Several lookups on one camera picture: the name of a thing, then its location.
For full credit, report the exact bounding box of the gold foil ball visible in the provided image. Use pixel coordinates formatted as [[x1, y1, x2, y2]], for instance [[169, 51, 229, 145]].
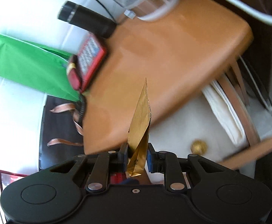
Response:
[[190, 140, 208, 155]]

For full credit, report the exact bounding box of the gold foil tea pouch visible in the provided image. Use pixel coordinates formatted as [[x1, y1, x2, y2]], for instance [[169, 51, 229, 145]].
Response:
[[127, 81, 151, 177]]

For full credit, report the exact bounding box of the wooden drawer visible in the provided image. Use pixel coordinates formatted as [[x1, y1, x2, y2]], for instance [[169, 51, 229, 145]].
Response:
[[147, 60, 272, 185]]

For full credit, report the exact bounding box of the white folded cloth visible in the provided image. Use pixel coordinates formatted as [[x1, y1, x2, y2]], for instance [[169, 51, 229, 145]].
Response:
[[149, 81, 248, 162]]

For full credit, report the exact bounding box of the black paper gift bag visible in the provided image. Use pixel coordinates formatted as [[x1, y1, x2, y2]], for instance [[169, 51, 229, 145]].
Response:
[[39, 96, 84, 170]]

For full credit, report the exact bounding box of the red gift box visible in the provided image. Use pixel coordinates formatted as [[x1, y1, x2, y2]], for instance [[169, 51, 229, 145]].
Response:
[[0, 170, 27, 192]]

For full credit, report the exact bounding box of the wooden nightstand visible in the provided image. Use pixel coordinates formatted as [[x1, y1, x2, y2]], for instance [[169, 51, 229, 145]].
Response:
[[83, 0, 253, 154]]

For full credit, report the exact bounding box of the red desk telephone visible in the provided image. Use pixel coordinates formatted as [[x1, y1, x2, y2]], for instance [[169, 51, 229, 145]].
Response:
[[66, 33, 108, 93]]

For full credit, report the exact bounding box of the green fabric bag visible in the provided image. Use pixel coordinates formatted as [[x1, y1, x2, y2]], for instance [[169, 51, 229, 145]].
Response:
[[0, 34, 79, 101]]

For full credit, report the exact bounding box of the black thermos bottle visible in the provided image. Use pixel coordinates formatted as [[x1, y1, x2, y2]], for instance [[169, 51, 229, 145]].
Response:
[[58, 1, 117, 38]]

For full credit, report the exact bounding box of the black coiled phone cord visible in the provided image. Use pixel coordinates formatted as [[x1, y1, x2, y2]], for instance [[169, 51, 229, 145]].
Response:
[[77, 93, 87, 125]]

